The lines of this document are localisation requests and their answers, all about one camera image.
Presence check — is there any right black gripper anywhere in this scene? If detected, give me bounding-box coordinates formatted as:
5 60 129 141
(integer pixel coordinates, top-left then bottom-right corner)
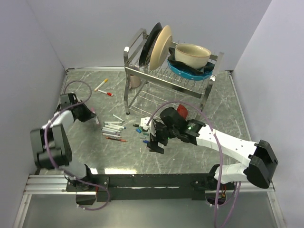
147 121 178 154

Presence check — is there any pink cap marker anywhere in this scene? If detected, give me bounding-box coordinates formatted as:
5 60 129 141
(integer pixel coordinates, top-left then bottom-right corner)
91 108 100 125

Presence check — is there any red cap marker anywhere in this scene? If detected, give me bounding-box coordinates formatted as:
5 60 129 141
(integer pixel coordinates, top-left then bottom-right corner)
97 90 114 96

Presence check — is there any yellow cap marker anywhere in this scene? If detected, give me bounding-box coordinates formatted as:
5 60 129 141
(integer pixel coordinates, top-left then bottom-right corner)
94 78 108 92

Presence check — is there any dark red marker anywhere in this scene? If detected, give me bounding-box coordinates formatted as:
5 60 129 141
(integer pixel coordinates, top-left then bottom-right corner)
106 136 128 142

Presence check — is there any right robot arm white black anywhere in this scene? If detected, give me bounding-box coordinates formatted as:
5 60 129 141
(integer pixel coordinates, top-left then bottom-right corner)
140 107 278 189

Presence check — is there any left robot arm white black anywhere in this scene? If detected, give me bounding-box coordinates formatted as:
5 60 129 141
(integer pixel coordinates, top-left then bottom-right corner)
30 93 96 191

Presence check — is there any red bowl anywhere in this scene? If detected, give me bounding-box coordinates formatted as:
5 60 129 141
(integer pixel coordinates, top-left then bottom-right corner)
177 104 188 119

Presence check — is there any stainless steel dish rack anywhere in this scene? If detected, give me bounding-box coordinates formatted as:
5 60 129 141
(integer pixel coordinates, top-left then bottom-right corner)
123 28 224 115

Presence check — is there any blue dotted dish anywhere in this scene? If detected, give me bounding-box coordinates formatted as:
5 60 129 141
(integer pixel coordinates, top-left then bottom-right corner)
167 61 213 81

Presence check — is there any pink cup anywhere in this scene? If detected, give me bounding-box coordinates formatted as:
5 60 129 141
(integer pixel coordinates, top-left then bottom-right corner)
129 75 141 89

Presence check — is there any black base beam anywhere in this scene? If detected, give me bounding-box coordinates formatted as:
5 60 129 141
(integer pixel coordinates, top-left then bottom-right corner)
66 172 238 205

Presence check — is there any black plate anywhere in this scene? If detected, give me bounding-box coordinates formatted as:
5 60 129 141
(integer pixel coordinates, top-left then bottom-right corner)
139 22 163 67

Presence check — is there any cream ceramic bowl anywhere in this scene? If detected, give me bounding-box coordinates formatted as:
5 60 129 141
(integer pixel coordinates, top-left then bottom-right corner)
174 43 211 69

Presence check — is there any beige plate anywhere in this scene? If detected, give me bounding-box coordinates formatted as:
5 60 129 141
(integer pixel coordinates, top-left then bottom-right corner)
150 25 173 71

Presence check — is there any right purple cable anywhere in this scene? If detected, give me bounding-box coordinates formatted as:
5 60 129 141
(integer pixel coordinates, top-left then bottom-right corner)
146 101 242 228

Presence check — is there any aluminium rail frame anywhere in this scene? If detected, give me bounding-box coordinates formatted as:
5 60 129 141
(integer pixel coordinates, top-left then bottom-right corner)
23 175 275 195

